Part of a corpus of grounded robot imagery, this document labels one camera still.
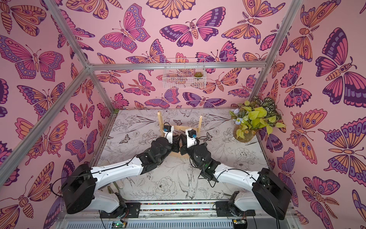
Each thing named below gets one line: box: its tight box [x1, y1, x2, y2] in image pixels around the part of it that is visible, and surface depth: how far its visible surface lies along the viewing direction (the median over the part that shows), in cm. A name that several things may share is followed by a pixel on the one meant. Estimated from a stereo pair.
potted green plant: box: [228, 95, 286, 143], surface depth 89 cm
